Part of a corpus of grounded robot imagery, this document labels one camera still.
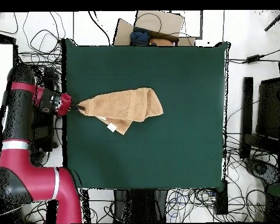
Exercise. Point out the orange terry towel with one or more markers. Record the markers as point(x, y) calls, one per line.
point(126, 105)

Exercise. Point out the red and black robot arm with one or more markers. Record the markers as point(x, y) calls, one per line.
point(21, 116)

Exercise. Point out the black equipment rack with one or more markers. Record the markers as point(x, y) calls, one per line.
point(45, 135)

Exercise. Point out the dark blue cloth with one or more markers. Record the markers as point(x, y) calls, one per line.
point(140, 37)

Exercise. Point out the dark green table cloth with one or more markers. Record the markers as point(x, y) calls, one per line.
point(177, 151)

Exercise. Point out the orange cloth in box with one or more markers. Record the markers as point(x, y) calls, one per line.
point(161, 42)

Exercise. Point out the black upright stand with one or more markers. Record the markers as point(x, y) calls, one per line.
point(140, 203)

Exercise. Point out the brown cardboard box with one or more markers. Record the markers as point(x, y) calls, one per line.
point(161, 22)

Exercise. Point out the black power adapter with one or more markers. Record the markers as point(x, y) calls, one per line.
point(253, 58)

